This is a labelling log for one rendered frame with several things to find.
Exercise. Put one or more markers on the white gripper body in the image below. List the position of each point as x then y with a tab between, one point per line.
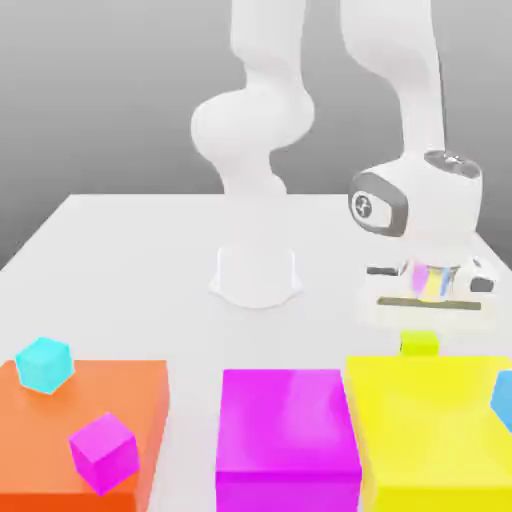
428	316

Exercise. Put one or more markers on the small lime green cube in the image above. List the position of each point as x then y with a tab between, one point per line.
419	343

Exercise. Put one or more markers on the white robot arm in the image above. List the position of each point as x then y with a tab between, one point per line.
256	120

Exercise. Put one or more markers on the small blue cube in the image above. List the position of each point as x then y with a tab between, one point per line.
503	396

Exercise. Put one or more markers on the small magenta cube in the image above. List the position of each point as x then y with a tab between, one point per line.
104	454

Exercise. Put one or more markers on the small cyan cube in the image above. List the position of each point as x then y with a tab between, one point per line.
44	366

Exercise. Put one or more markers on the large yellow box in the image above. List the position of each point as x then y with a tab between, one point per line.
432	432

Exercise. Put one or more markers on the large magenta box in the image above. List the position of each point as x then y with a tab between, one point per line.
286	436

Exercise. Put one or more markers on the large orange box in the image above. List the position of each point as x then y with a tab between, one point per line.
80	432

